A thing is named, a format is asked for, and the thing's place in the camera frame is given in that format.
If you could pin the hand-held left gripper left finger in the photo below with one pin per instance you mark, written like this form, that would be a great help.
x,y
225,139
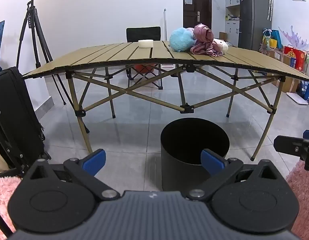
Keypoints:
x,y
94,161

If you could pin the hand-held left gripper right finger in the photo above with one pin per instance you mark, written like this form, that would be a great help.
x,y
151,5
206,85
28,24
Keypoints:
x,y
212,162

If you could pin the black round bin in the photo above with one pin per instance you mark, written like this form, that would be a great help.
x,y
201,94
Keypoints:
x,y
174,172

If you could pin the purple woven pouch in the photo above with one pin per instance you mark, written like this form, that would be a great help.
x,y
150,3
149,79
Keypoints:
x,y
204,48

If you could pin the blue plush toy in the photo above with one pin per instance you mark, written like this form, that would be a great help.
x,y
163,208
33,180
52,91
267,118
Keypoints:
x,y
180,40

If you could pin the white floor scale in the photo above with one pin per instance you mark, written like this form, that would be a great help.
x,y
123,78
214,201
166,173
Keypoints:
x,y
297,98

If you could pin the blue patterned bag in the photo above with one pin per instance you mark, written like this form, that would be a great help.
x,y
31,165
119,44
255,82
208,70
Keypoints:
x,y
308,90

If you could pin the large cardboard box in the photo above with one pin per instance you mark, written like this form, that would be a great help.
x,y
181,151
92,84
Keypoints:
x,y
290,85

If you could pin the red gift box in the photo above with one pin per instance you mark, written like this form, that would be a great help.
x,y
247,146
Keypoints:
x,y
294,57

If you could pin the pink fluffy fabric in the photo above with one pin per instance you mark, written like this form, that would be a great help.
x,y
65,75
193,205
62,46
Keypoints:
x,y
4,195

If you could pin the blue gift bag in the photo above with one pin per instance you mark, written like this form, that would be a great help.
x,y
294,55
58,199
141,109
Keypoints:
x,y
277,38

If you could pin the black suitcase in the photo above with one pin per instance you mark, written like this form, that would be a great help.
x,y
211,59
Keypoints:
x,y
14,100

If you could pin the yellow gift bag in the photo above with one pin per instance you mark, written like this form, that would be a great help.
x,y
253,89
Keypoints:
x,y
267,41

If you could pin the tan folding table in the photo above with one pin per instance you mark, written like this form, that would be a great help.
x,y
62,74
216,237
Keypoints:
x,y
107,55

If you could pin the white yellow plush toy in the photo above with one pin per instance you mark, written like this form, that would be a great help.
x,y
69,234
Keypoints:
x,y
223,46

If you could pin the white lower cabinet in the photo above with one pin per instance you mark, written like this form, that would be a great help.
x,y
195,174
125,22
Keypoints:
x,y
232,32

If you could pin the small cardboard box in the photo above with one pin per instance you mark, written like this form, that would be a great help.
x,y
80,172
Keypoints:
x,y
223,35

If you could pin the white round foam block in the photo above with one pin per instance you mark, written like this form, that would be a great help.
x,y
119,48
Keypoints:
x,y
145,43

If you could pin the grey fridge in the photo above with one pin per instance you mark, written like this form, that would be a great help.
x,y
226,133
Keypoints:
x,y
252,17

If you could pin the black folding chair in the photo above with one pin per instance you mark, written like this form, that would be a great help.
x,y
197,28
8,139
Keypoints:
x,y
143,33

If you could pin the black tripod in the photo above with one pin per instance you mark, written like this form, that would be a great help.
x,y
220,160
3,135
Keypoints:
x,y
32,25

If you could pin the dark brown door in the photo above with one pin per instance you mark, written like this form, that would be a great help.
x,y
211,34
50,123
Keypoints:
x,y
194,7

